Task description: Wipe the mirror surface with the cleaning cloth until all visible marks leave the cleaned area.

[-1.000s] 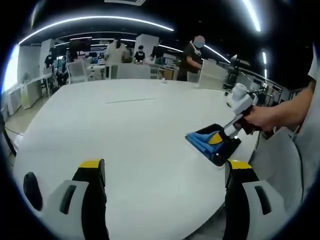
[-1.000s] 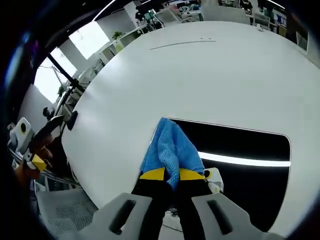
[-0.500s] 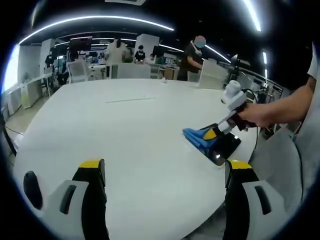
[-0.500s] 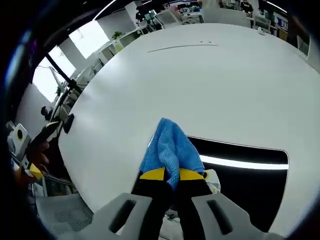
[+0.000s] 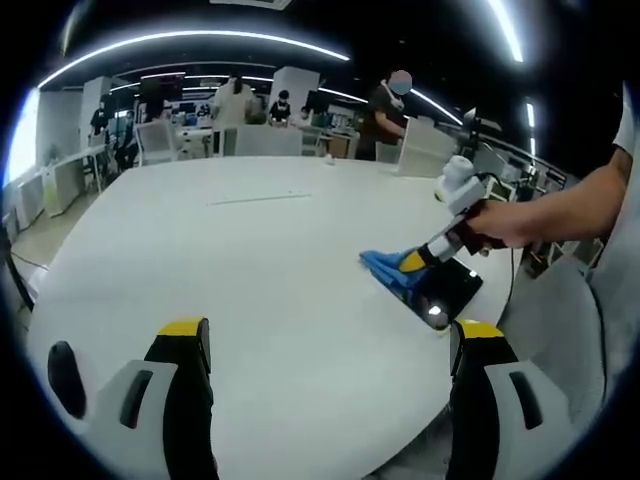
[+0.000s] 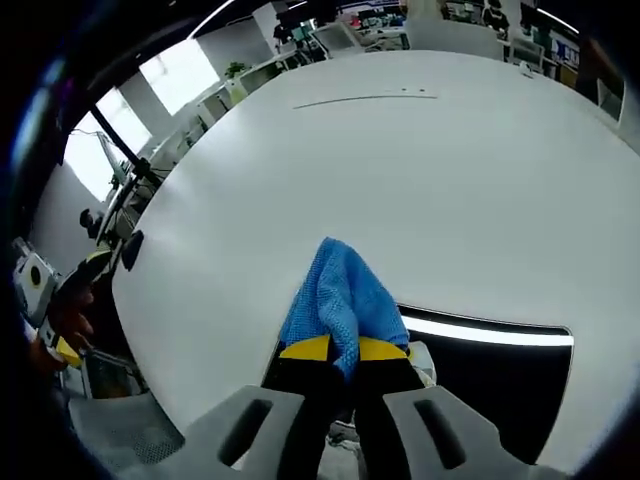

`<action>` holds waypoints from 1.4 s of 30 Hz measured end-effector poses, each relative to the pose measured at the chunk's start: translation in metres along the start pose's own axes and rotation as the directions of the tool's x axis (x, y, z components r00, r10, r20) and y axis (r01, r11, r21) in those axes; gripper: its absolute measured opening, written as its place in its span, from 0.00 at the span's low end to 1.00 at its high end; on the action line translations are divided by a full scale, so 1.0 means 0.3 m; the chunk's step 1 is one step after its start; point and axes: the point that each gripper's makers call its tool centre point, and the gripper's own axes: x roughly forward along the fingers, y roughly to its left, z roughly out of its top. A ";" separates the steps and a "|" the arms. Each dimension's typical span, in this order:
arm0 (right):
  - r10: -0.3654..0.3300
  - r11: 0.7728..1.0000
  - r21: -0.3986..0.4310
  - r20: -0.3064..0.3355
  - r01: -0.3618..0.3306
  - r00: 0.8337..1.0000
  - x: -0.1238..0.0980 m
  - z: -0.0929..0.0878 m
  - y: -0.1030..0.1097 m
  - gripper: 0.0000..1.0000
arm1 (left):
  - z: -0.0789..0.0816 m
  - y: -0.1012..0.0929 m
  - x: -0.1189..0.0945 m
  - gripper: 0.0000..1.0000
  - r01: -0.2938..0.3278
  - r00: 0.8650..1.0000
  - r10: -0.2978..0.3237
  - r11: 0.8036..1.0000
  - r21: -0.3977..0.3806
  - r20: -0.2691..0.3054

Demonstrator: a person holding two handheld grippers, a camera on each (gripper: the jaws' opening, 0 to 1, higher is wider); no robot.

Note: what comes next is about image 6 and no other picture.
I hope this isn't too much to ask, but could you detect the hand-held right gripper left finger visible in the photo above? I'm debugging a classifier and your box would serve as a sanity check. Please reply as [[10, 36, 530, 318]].
[[179, 333, 334, 480]]

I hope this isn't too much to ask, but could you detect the person's left hand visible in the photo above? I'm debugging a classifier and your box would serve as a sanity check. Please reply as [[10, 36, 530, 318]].
[[59, 289, 97, 346]]

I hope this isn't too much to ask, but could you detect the black stand pole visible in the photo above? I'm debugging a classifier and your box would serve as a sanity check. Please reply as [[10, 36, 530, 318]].
[[92, 107, 166, 186]]

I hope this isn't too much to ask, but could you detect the small black block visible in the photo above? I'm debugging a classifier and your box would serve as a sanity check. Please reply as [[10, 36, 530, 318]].
[[122, 228, 146, 272]]

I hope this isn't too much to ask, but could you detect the flat white strip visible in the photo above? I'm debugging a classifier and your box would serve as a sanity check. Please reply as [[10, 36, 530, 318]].
[[292, 89, 441, 110]]

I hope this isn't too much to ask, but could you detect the grey backed chair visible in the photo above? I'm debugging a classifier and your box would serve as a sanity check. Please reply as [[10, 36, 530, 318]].
[[404, 17, 504, 59]]

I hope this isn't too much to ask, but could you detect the white mesh chair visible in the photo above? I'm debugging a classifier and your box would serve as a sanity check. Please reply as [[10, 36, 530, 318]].
[[509, 37, 546, 69]]

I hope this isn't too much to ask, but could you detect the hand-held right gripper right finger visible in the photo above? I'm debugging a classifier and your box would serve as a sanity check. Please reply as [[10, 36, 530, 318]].
[[352, 335, 569, 480]]

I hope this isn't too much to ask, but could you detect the white divider panel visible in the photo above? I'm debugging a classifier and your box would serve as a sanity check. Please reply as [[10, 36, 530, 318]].
[[596, 78, 630, 132]]

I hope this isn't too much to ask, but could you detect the white office chair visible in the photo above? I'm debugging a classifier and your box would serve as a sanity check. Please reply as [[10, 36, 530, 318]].
[[312, 22, 361, 54]]

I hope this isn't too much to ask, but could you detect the blue cleaning cloth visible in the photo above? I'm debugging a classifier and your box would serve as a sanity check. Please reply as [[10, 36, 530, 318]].
[[277, 236, 411, 386]]

